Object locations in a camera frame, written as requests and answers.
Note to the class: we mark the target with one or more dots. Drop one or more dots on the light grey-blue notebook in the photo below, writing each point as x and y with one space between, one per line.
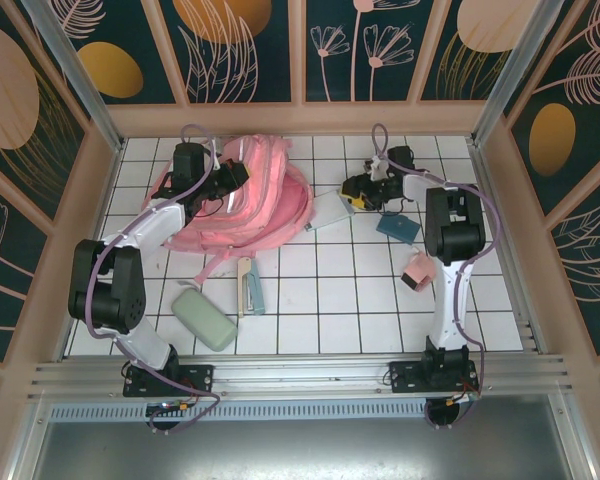
330 211

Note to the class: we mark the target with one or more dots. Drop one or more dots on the pink student backpack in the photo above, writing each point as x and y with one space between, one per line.
260 210

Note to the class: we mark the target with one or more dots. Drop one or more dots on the teal wallet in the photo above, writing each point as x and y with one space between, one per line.
399 228

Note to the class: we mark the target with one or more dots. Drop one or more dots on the small pink box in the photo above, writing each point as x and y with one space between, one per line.
417 272

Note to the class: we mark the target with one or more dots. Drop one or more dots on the teal and beige stapler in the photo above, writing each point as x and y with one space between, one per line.
255 292

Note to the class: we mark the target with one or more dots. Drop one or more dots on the pale green pencil case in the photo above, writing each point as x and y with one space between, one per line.
205 320

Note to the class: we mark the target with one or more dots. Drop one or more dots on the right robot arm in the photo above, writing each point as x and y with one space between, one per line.
452 225

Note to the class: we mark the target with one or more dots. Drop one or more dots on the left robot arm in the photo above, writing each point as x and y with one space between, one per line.
110 285

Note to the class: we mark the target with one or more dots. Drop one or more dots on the small circuit board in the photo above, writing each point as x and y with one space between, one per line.
462 398
172 407

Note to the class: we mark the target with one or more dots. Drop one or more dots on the grey metal shelf sheet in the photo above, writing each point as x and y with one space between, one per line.
300 450

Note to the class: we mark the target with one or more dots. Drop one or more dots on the aluminium frame post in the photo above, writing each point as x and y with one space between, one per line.
75 70
521 70

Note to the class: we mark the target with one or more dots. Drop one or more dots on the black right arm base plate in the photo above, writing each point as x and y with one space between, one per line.
405 375

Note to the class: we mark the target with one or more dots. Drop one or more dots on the aluminium mounting rail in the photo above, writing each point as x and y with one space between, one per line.
305 372

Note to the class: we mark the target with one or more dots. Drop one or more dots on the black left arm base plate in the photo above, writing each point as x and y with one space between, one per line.
200 380

